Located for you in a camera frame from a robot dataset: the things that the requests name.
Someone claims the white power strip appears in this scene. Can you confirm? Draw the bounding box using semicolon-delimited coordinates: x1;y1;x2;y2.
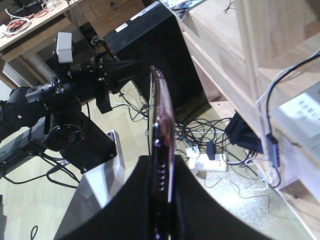
185;146;229;173

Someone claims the black pyramid device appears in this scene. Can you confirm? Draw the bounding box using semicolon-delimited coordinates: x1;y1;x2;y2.
224;112;264;154

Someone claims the black computer tower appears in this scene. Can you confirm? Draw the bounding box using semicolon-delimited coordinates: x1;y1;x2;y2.
103;1;208;109

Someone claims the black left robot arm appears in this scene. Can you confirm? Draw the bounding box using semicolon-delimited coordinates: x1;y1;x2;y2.
0;55;147;240

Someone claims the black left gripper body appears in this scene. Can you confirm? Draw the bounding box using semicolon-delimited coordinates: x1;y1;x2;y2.
68;54;112;114

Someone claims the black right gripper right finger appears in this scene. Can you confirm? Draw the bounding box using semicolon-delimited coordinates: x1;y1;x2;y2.
172;155;270;240

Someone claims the wooden shelf cabinet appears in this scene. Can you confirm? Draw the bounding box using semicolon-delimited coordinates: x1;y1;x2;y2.
179;0;320;240

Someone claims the wooden desk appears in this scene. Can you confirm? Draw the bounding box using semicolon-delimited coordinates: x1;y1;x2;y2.
0;0;146;89

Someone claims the grey usb hub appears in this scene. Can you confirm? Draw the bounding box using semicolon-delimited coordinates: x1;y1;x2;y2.
266;133;280;169

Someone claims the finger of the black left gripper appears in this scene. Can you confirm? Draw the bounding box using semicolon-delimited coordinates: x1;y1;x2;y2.
99;56;145;94

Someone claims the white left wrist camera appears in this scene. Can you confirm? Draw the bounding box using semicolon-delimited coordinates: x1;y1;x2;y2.
56;32;73;64

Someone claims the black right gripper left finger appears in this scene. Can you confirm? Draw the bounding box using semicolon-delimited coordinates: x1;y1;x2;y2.
60;155;151;240

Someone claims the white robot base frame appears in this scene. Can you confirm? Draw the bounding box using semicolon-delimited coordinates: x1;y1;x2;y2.
54;130;125;240

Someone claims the black smartphone with sticker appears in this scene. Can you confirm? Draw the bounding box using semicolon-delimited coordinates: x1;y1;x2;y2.
147;65;175;240

